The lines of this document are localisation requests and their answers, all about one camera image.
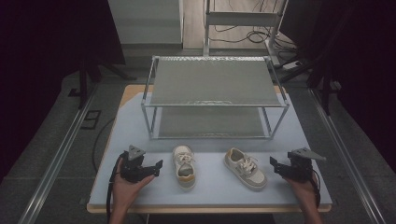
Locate white metal stand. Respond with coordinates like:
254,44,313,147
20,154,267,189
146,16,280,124
203,0,290,67

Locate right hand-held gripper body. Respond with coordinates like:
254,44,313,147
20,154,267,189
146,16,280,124
279,147,327,183

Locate dark floor hatch frame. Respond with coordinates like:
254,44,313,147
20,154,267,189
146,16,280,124
79,109,103,131

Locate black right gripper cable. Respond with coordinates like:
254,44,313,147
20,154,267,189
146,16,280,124
311,169,322,208

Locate person's left hand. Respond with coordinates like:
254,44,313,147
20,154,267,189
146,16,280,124
111,157,156,209

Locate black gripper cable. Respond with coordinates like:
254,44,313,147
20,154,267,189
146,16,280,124
311,169,322,208
106,155,122,224

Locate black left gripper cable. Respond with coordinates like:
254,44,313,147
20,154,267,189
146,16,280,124
106,155,122,224

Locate metal floor rail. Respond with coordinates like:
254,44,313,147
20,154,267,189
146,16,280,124
307,88,388,224
18,87,98,224

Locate metal two-shelf shoe rack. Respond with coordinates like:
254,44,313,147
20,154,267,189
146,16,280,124
140,55,290,140

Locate black floor cables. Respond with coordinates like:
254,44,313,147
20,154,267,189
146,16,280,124
207,0,302,54

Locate dark curtain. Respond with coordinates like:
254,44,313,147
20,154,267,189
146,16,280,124
279,0,396,174
0,0,126,185

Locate black tripod stand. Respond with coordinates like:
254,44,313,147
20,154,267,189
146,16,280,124
279,46,344,117
77,57,138,110

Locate white power strip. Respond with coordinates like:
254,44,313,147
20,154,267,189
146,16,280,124
281,60,304,71

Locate white cabinet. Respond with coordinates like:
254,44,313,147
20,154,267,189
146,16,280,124
106,0,185,46

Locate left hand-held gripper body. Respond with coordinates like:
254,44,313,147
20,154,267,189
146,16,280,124
120,145,154,184

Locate black floor cable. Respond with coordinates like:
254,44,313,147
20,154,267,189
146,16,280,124
91,117,117,174

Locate pale blue table cover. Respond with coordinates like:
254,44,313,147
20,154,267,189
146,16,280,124
88,91,332,208

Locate white sneaker yellow heel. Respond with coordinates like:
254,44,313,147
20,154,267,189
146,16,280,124
172,144,198,190
223,147,268,191

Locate person's right hand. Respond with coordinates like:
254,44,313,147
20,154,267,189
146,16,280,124
281,175,318,204

